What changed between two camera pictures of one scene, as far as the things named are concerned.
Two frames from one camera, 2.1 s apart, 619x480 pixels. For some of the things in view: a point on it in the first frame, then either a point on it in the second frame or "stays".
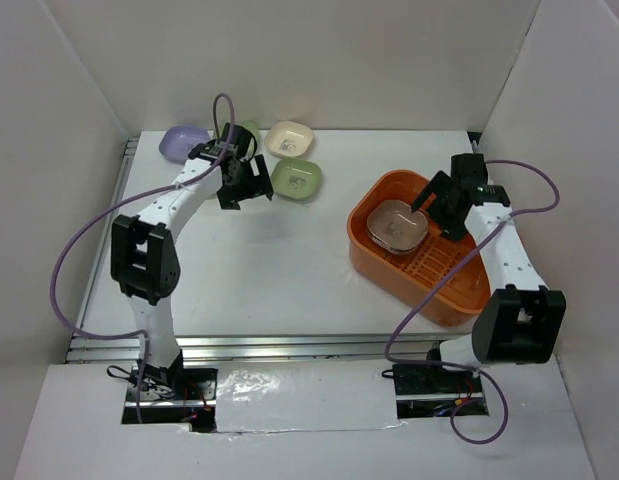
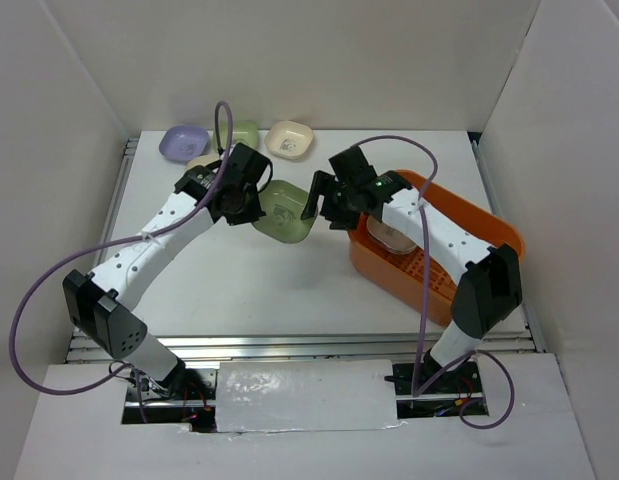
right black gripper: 441,185 to 324,183
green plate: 296,178 to 283,205
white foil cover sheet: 309,395 stays
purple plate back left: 177,141 stays
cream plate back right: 288,138 stays
